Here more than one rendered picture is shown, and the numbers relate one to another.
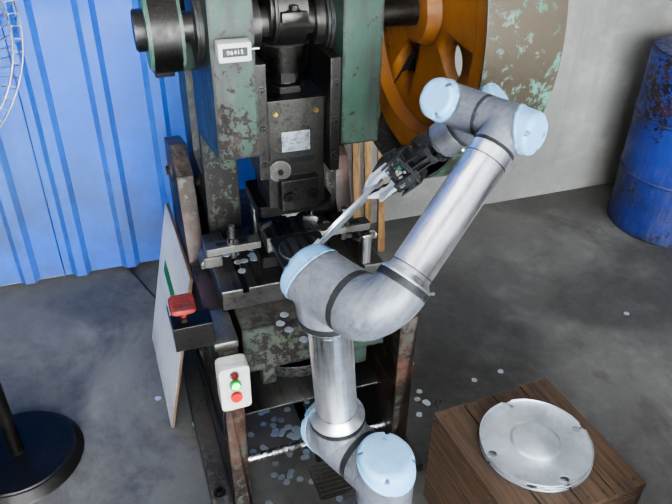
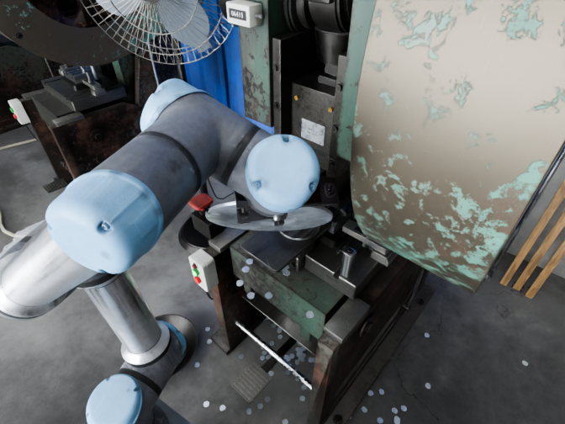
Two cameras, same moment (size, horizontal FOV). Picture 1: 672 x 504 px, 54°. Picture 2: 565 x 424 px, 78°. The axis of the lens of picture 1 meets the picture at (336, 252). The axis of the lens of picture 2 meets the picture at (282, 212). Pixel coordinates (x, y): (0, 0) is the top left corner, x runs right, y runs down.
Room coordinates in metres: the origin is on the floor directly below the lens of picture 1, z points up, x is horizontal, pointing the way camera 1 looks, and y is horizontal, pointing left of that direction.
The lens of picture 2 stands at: (1.06, -0.55, 1.48)
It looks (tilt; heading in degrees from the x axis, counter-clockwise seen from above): 41 degrees down; 61
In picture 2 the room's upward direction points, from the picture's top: straight up
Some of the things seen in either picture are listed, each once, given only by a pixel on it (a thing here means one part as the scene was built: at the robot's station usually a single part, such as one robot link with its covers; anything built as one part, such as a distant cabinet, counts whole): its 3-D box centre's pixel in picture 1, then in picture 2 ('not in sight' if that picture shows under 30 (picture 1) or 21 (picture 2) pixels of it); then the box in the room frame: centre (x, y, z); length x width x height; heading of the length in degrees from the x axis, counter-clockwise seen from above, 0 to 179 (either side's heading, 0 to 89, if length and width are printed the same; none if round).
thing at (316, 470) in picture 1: (306, 423); (292, 340); (1.45, 0.08, 0.14); 0.59 x 0.10 x 0.05; 20
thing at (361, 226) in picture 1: (346, 222); (370, 235); (1.63, -0.03, 0.76); 0.17 x 0.06 x 0.10; 110
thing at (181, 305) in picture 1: (183, 314); (202, 208); (1.25, 0.36, 0.72); 0.07 x 0.06 x 0.08; 20
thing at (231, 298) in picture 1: (290, 256); (321, 228); (1.58, 0.13, 0.68); 0.45 x 0.30 x 0.06; 110
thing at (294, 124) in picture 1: (291, 144); (322, 135); (1.54, 0.12, 1.04); 0.17 x 0.15 x 0.30; 20
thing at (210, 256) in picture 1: (229, 242); not in sight; (1.52, 0.29, 0.76); 0.17 x 0.06 x 0.10; 110
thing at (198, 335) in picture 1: (195, 346); (209, 233); (1.25, 0.35, 0.62); 0.10 x 0.06 x 0.20; 110
